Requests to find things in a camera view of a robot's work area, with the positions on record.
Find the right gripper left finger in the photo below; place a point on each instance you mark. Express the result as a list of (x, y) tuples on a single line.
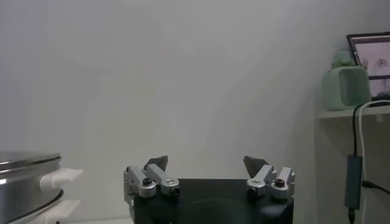
[(158, 179)]

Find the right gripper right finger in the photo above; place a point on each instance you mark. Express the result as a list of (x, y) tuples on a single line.
[(265, 178)]

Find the stainless steel steamer pot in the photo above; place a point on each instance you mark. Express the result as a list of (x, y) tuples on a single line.
[(27, 182)]

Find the white electric cooker base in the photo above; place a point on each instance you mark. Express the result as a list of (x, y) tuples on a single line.
[(58, 210)]

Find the pale green container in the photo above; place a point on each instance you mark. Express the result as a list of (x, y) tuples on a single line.
[(344, 88)]

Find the black laptop screen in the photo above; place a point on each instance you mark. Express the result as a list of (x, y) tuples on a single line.
[(373, 61)]

